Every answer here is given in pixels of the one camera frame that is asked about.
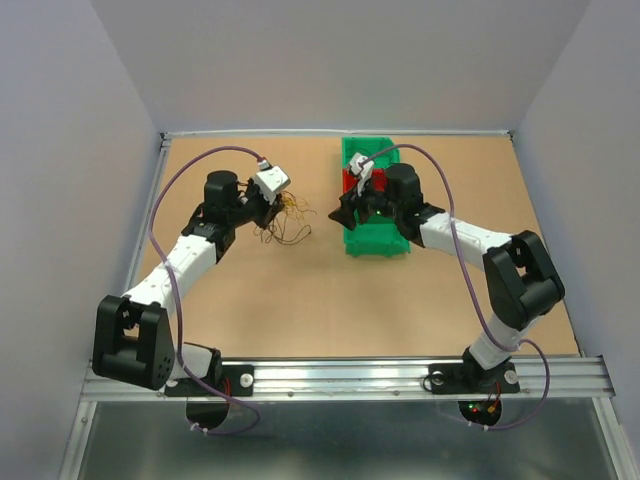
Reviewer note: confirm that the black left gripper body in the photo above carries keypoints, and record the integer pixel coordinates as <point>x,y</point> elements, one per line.
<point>254,206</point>

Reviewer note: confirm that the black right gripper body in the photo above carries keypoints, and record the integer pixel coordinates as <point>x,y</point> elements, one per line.
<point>374,203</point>

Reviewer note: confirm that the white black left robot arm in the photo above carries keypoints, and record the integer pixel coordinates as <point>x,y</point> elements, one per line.
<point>133,342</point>

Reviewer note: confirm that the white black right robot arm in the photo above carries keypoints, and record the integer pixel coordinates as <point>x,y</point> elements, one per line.
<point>522,281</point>

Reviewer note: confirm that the red plastic bin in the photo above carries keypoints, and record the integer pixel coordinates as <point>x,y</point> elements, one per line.
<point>378,180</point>

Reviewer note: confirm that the near green plastic bin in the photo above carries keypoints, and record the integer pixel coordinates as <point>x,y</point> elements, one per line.
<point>378,237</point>

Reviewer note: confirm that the green plastic bin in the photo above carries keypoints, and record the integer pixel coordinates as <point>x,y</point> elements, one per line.
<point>368,146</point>
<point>378,237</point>

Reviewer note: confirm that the far green plastic bin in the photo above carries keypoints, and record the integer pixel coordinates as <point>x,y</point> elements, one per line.
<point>368,146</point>

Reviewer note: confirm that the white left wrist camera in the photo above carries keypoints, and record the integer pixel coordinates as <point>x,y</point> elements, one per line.
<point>271,182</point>

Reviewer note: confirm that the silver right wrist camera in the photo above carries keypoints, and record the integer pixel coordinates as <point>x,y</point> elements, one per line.
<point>361,168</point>

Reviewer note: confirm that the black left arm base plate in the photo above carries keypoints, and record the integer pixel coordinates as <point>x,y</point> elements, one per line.
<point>233,380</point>

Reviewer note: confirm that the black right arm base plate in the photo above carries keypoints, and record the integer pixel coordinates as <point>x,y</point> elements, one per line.
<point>466,379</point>

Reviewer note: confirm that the aluminium mounting rail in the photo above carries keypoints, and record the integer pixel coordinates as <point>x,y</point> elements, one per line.
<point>374,380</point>

